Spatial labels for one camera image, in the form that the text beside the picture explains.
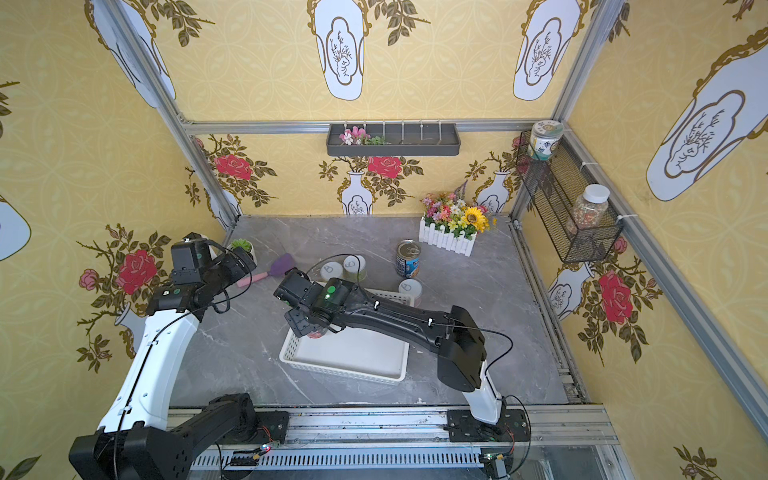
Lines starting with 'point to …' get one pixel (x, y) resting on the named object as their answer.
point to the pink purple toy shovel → (281, 264)
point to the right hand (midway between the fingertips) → (313, 302)
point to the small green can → (355, 268)
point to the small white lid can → (412, 287)
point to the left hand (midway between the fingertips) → (224, 264)
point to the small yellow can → (331, 269)
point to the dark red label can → (314, 335)
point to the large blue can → (408, 258)
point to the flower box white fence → (449, 224)
